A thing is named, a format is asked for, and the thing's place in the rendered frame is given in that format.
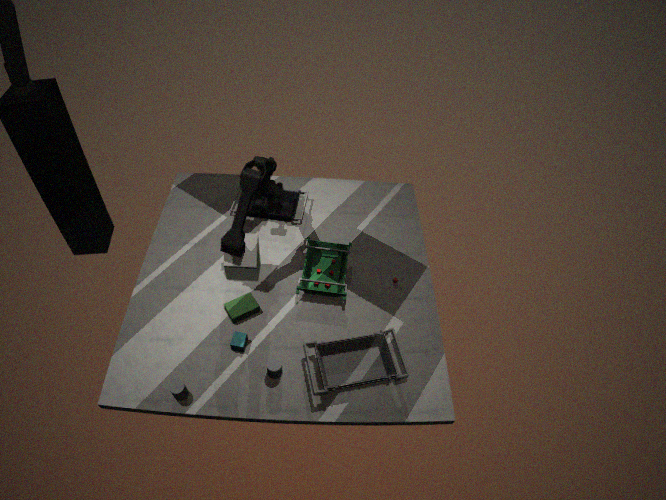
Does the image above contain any small teal block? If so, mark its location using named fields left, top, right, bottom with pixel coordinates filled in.
left=230, top=331, right=248, bottom=353

